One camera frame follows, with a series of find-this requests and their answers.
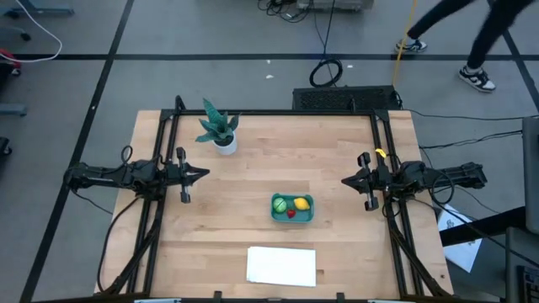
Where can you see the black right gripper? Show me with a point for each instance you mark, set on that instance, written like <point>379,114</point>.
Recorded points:
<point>375,181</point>

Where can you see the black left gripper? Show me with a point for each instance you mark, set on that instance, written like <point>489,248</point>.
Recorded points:
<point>179,174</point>

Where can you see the yellow toy lemon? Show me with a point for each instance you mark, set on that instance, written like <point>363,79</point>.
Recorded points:
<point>302,203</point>

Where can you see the red toy strawberry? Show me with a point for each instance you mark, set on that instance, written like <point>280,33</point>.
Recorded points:
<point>291,214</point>

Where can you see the green toy cabbage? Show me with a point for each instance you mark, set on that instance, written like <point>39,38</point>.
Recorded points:
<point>280,205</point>

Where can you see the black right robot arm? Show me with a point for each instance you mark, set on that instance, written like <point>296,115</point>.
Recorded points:
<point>446,177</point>

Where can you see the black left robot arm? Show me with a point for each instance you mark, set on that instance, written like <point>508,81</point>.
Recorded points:
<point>105,174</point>

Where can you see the yellow tag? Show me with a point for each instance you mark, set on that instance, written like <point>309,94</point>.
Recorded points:
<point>380,152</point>

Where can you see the white plant pot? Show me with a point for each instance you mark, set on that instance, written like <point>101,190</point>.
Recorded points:
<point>227,148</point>

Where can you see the green snake plant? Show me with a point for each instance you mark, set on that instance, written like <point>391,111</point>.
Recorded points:
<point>217,124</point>

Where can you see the teal plastic container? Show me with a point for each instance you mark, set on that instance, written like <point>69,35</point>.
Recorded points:
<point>305,216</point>

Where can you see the black keyboard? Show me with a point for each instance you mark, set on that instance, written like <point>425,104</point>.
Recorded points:
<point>345,99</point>
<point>529,286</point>

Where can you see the white folded cloth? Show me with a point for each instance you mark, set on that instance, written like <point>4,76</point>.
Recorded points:
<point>281,267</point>

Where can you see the white paper sheet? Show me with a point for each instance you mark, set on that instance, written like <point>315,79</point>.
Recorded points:
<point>461,252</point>

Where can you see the person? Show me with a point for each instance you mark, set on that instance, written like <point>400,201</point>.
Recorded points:
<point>484,38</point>

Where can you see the black table frame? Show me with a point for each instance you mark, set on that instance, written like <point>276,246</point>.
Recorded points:
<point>273,112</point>

